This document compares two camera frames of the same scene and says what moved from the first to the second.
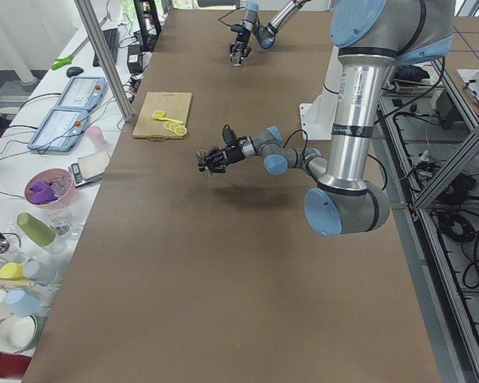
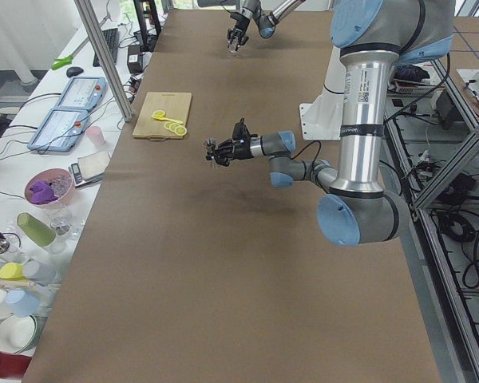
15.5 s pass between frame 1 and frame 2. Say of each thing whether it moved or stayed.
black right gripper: moved
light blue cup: stayed
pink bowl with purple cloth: stayed
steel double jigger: moved
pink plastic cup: stayed
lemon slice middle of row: stayed
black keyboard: stayed
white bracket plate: stayed
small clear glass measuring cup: moved
